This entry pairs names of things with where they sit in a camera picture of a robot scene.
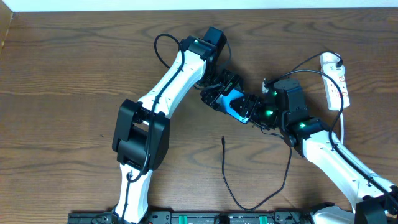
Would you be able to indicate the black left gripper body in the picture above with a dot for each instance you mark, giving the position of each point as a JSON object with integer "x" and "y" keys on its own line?
{"x": 229, "y": 86}

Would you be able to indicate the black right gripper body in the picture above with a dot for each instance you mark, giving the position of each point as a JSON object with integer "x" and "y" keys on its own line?
{"x": 252, "y": 110}

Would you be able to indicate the blue Galaxy smartphone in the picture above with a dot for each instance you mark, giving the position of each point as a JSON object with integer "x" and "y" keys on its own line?
{"x": 226, "y": 108}

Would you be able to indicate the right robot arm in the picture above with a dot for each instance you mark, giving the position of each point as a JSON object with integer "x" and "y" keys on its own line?
{"x": 373, "y": 198}

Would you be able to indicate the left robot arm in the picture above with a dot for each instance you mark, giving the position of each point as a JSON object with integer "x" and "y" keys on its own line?
{"x": 142, "y": 133}

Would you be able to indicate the white USB charger plug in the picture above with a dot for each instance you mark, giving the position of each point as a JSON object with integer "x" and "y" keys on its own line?
{"x": 332, "y": 70}

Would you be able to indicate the white power strip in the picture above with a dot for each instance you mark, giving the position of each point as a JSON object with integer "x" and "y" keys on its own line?
{"x": 332, "y": 93}

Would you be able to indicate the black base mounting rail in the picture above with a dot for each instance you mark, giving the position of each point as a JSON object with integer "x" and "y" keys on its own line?
{"x": 165, "y": 217}

